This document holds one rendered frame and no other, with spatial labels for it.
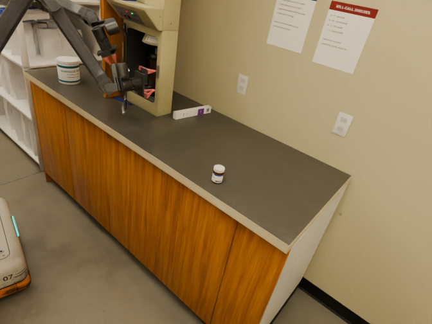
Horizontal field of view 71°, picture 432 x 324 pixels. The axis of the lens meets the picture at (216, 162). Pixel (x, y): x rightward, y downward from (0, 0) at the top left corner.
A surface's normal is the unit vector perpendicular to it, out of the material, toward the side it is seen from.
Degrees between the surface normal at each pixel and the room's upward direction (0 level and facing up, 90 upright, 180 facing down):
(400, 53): 90
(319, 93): 90
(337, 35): 90
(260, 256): 90
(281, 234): 1
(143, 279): 0
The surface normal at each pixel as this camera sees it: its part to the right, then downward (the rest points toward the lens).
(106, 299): 0.16, -0.84
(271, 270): -0.63, 0.32
